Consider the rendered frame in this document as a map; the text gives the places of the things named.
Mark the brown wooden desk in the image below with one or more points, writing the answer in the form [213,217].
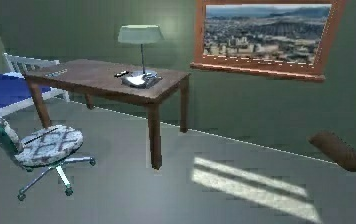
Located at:
[96,80]

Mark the small black remote control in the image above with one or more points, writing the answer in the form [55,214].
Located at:
[121,74]

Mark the pale green table lamp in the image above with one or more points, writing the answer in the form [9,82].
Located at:
[140,34]

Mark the brown framed window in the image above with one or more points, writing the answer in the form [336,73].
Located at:
[266,33]

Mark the patterned swivel office chair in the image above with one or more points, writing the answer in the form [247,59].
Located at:
[49,145]

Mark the brown rounded furniture piece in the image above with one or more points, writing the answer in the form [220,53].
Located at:
[342,151]

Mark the white bed with blue cover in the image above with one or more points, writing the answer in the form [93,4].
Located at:
[6,90]

